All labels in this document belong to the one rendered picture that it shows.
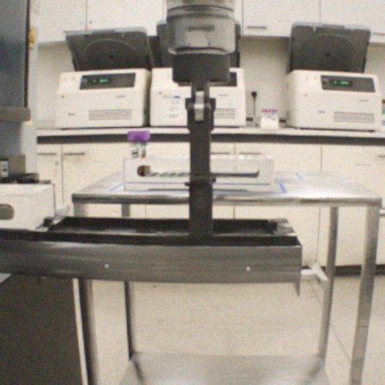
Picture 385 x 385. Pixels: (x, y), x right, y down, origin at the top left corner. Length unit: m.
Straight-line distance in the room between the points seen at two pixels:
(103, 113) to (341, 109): 1.40
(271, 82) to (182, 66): 3.00
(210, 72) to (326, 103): 2.44
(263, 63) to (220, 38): 3.00
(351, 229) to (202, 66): 2.59
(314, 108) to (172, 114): 0.83
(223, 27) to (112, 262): 0.33
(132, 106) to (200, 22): 2.40
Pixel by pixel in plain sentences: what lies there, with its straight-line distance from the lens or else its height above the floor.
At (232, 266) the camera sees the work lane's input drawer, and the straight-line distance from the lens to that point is 0.65.
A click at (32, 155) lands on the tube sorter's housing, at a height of 0.87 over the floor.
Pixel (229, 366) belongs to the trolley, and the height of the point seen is 0.28.
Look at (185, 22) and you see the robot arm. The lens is 0.64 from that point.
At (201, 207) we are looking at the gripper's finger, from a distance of 0.65.
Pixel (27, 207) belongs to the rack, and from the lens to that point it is 0.69.
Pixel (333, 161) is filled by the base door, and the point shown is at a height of 0.72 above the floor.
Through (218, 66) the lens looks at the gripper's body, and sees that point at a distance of 0.64.
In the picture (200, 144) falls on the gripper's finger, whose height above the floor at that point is 0.93.
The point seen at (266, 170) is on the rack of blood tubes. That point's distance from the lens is 1.01.
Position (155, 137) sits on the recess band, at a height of 0.85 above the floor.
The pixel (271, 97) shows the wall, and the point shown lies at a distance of 3.63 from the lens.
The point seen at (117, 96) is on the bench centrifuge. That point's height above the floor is 1.09.
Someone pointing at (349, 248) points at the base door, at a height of 0.19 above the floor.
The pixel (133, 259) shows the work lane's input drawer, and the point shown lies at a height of 0.79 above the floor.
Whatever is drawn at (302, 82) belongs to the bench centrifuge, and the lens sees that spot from 3.07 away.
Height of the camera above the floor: 0.96
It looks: 8 degrees down
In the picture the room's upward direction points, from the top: straight up
